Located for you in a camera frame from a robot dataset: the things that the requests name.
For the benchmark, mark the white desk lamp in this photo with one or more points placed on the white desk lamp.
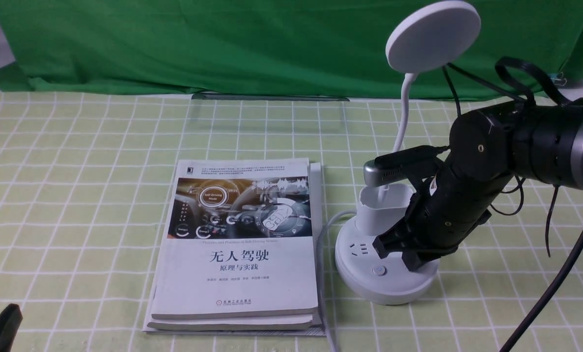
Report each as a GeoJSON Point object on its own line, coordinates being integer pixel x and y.
{"type": "Point", "coordinates": [369, 253]}

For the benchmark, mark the metal binder clip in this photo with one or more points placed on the metal binder clip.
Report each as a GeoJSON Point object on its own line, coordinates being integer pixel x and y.
{"type": "Point", "coordinates": [559, 79]}

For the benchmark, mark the bottom book in stack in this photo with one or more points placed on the bottom book in stack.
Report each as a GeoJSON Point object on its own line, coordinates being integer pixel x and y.
{"type": "Point", "coordinates": [233, 331]}

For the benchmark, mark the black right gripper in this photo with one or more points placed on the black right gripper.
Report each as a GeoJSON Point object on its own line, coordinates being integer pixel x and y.
{"type": "Point", "coordinates": [457, 206]}

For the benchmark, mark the black object at corner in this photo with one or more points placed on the black object at corner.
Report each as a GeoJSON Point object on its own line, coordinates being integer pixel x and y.
{"type": "Point", "coordinates": [10, 321]}

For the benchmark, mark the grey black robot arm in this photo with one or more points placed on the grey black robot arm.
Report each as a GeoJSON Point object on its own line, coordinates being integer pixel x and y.
{"type": "Point", "coordinates": [542, 143]}

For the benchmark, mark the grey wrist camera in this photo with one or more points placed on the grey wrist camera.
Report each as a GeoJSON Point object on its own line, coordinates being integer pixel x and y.
{"type": "Point", "coordinates": [415, 164]}

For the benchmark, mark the green backdrop cloth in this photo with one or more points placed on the green backdrop cloth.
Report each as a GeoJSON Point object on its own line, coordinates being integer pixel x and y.
{"type": "Point", "coordinates": [275, 47]}

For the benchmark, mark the green checkered tablecloth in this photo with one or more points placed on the green checkered tablecloth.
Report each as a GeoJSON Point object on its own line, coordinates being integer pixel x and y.
{"type": "Point", "coordinates": [85, 181]}

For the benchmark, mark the top self-driving textbook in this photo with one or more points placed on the top self-driving textbook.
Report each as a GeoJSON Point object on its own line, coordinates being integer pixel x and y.
{"type": "Point", "coordinates": [240, 239]}

